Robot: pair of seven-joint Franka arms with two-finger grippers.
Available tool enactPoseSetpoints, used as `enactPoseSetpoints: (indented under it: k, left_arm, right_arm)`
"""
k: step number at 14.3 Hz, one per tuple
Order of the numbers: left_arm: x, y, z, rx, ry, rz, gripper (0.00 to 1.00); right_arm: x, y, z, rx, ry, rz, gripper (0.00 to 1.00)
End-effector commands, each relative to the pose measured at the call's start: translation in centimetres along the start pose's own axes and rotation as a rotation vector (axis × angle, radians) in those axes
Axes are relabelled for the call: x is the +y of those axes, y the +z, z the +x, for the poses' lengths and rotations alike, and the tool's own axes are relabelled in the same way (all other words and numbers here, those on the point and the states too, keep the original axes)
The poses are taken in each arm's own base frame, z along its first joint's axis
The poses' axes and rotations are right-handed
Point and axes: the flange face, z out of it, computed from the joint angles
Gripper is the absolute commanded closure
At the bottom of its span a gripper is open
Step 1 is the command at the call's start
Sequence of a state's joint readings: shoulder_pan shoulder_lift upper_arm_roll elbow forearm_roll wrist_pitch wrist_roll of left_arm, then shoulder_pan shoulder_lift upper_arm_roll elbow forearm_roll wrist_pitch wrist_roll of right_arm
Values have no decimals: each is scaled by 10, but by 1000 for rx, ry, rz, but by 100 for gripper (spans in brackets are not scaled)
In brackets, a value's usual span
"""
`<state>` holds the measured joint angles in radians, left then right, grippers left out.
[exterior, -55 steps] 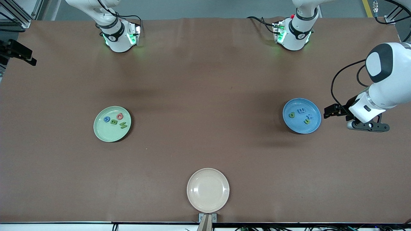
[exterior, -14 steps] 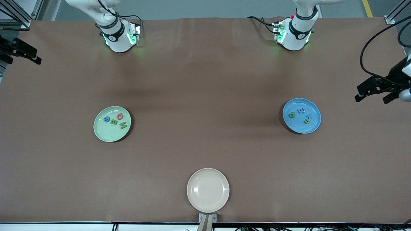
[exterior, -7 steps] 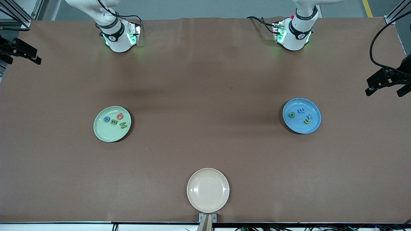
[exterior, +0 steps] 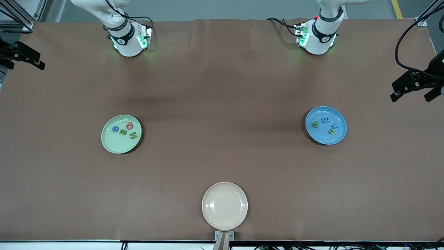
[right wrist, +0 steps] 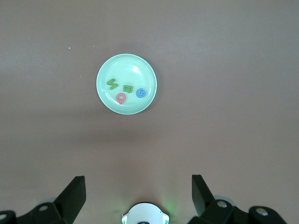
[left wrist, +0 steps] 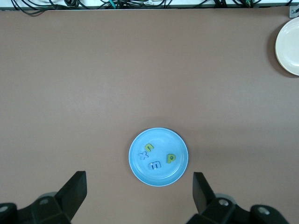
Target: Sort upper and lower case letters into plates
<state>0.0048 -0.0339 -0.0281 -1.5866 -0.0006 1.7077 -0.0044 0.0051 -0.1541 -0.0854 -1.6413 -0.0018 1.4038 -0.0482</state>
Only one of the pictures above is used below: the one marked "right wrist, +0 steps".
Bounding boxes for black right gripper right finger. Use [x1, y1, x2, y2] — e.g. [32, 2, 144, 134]
[188, 174, 288, 224]

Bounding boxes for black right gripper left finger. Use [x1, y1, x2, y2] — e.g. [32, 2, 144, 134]
[0, 176, 86, 224]

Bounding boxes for red letter Q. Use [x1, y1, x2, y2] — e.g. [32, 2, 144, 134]
[116, 92, 127, 105]

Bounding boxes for green letter N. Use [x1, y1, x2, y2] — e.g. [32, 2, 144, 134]
[106, 78, 118, 91]

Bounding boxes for light green plate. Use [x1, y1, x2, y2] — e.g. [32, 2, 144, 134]
[96, 53, 157, 115]

